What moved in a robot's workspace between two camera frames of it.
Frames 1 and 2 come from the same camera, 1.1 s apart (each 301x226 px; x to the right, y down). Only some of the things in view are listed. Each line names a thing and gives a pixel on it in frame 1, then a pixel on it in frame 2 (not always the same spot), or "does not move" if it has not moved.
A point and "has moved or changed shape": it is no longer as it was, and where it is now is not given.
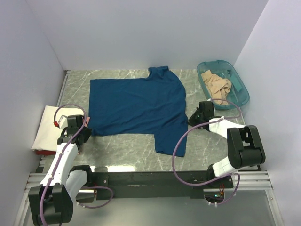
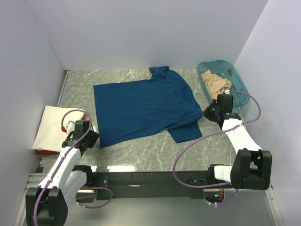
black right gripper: x=191 y=121 → x=206 y=111
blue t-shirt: x=155 y=105 has moved or changed shape
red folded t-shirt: x=45 y=152 does not move
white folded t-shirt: x=48 y=134 does not move
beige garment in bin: x=219 y=87 does not move
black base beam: x=158 y=184 does not move
